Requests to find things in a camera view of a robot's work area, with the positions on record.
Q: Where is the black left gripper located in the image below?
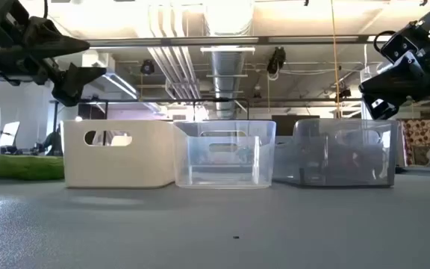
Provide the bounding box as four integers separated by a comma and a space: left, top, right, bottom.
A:
0, 16, 108, 108

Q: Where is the long green cucumber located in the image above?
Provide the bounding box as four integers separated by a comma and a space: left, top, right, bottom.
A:
0, 154, 66, 182

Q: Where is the dotted patterned cloth chair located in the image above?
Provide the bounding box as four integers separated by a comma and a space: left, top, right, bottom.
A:
400, 118, 430, 167

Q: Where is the smoked grey plastic basket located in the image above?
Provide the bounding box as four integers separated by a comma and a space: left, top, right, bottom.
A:
273, 118, 399, 188

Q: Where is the person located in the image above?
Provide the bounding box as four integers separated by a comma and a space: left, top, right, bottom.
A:
42, 128, 64, 157

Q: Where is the office chair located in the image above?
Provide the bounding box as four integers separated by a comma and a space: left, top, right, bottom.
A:
0, 120, 22, 155

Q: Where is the white plastic basket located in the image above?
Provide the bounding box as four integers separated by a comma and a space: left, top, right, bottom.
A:
61, 119, 181, 189

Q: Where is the clear plastic basket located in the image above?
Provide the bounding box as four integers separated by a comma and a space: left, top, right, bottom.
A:
172, 120, 277, 189

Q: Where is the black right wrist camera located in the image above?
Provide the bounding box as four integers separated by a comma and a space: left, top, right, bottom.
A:
380, 30, 418, 65

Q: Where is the yellow hanging cord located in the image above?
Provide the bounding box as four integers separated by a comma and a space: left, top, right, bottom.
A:
329, 0, 342, 119

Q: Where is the black metal table frame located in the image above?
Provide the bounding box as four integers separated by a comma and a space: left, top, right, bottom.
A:
396, 166, 430, 176

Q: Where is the black ceiling camera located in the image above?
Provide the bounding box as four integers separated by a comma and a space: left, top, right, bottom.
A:
266, 46, 287, 75
140, 59, 156, 75

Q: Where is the black overhead frame beam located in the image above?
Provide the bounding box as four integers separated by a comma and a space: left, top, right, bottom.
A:
84, 34, 387, 49

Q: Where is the silver ventilation duct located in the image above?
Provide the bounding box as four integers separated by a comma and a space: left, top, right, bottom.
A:
210, 48, 246, 120

